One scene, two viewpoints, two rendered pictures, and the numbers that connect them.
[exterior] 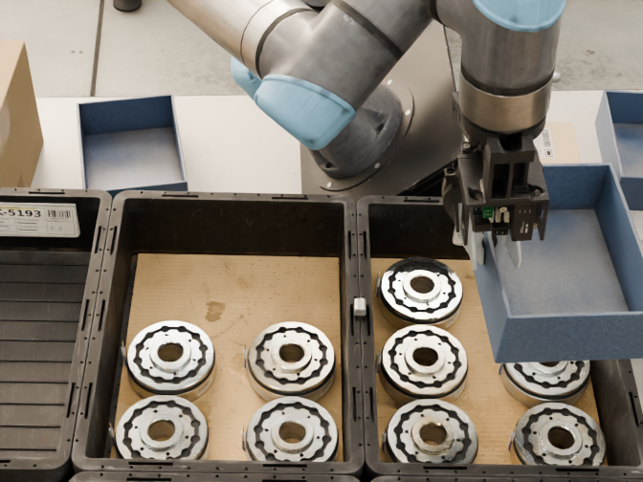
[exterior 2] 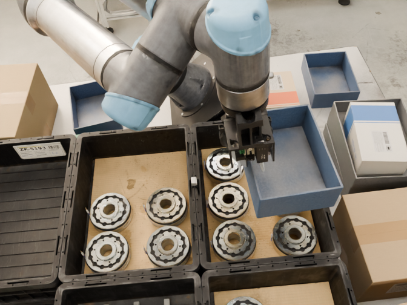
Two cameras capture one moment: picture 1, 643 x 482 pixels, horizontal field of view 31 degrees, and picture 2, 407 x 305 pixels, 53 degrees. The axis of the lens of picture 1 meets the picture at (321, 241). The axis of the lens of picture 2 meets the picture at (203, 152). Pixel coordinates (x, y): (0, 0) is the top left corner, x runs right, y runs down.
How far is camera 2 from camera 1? 0.39 m
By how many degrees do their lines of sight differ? 7
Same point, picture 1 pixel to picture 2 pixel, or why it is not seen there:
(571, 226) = (291, 136)
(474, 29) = (216, 56)
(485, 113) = (231, 102)
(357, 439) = (195, 251)
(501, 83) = (238, 86)
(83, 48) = not seen: hidden behind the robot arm
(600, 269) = (307, 158)
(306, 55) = (124, 80)
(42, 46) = not seen: hidden behind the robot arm
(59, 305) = (60, 188)
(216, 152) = not seen: hidden behind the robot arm
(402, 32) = (178, 60)
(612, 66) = (307, 35)
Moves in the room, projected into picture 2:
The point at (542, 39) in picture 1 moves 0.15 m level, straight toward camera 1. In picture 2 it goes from (258, 59) to (241, 158)
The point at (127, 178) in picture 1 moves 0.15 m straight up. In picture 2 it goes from (95, 118) to (83, 87)
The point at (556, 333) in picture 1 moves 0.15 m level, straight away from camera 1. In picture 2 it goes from (286, 203) to (299, 138)
